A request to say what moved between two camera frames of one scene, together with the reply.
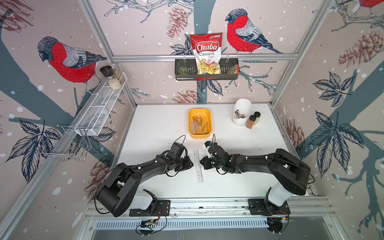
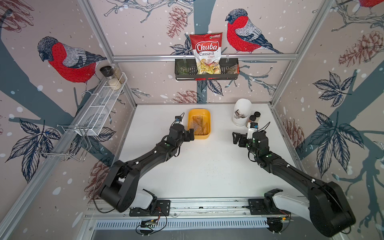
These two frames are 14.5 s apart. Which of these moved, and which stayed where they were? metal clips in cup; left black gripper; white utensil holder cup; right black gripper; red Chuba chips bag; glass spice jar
Moved: right black gripper; left black gripper
Stayed: white utensil holder cup; red Chuba chips bag; glass spice jar; metal clips in cup
